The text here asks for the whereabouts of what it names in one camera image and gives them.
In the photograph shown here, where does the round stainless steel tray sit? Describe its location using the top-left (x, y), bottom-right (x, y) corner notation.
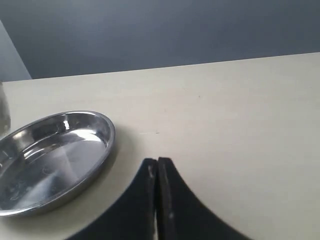
top-left (0, 111), bottom-right (116, 218)

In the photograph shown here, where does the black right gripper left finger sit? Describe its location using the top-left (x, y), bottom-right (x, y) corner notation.
top-left (69, 158), bottom-right (158, 240)

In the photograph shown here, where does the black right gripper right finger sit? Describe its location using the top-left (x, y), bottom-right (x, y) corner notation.
top-left (156, 157), bottom-right (249, 240)

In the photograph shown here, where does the clear plastic shaker bottle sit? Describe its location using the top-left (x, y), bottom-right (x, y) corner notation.
top-left (0, 81), bottom-right (11, 139)

